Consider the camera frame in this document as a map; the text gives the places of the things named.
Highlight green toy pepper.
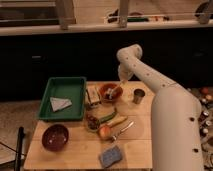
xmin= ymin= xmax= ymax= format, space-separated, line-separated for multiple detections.
xmin=99 ymin=108 xmax=117 ymax=124

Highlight green plastic tray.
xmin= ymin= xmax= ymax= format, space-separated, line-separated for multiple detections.
xmin=38 ymin=77 xmax=86 ymax=121

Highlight orange red bowl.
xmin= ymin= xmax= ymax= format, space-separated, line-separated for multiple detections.
xmin=99 ymin=83 xmax=123 ymax=103

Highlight blue grey sponge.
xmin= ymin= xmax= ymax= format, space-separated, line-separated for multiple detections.
xmin=99 ymin=146 xmax=122 ymax=168

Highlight folded grey cloth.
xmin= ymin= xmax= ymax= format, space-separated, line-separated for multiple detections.
xmin=50 ymin=97 xmax=72 ymax=112

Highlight yellow toy corn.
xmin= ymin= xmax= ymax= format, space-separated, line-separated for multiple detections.
xmin=107 ymin=116 xmax=128 ymax=127

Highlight orange toy fruit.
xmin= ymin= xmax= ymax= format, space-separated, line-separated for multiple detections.
xmin=98 ymin=125 xmax=111 ymax=140

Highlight metal cup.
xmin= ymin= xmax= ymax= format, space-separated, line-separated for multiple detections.
xmin=133 ymin=89 xmax=145 ymax=104

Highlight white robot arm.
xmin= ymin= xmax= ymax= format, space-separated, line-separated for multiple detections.
xmin=116 ymin=44 xmax=204 ymax=171

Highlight dark red toy grapes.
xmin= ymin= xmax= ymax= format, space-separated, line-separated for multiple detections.
xmin=87 ymin=115 xmax=100 ymax=130

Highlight dark maroon bowl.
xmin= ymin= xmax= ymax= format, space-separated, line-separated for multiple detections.
xmin=42 ymin=124 xmax=69 ymax=152

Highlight black pole left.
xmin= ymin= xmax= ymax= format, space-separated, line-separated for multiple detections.
xmin=14 ymin=127 xmax=25 ymax=171

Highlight toy sandwich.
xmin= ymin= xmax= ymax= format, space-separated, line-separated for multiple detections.
xmin=87 ymin=87 xmax=101 ymax=106

